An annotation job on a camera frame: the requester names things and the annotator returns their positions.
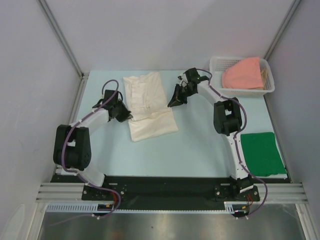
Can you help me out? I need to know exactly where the cream white t shirt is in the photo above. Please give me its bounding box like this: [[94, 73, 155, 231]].
[[123, 72, 178, 142]]

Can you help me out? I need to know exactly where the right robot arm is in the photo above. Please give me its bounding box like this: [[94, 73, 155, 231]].
[[167, 67, 258, 201]]

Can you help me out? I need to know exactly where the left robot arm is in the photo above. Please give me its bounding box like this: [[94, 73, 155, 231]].
[[53, 89, 132, 200]]

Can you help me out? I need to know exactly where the white plastic basket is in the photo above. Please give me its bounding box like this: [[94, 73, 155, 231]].
[[209, 56, 275, 98]]

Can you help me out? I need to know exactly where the pink t shirt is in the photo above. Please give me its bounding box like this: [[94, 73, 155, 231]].
[[221, 57, 263, 90]]

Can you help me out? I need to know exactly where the beige t shirt in basket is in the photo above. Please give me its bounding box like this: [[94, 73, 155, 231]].
[[260, 67, 268, 90]]

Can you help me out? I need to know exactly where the green folded t shirt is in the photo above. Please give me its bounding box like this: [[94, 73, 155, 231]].
[[240, 132, 287, 177]]

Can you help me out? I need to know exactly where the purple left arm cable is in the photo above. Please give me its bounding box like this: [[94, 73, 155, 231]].
[[49, 79, 122, 226]]

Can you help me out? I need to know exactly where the left aluminium corner post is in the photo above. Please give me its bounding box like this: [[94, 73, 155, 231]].
[[36, 0, 85, 80]]

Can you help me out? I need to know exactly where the aluminium corner post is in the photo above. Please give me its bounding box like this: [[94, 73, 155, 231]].
[[36, 0, 85, 80], [263, 0, 304, 61]]

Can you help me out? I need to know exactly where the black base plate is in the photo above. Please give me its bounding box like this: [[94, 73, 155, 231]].
[[51, 174, 292, 201]]

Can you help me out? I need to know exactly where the right aluminium corner post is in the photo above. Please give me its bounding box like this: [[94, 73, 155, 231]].
[[263, 0, 304, 61]]

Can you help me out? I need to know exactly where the white slotted cable duct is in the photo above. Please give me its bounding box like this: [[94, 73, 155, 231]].
[[46, 202, 114, 213]]

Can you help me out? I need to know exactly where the aluminium frame rail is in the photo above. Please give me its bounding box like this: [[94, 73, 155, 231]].
[[35, 182, 308, 204]]

